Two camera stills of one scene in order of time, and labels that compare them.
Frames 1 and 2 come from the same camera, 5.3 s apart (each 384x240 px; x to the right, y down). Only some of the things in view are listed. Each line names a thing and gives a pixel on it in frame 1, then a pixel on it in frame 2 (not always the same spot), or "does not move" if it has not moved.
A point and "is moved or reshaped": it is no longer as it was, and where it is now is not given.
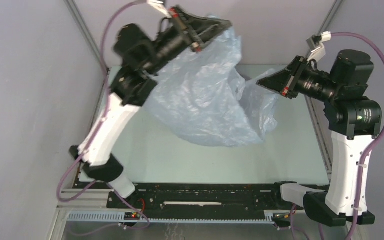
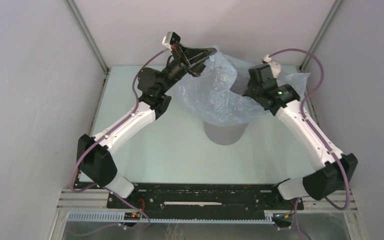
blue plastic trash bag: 203,98 is moved or reshaped
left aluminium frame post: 87,31 does not move
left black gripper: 199,29 → 193,60
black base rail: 264,197 does not move
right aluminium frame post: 336,6 does not move
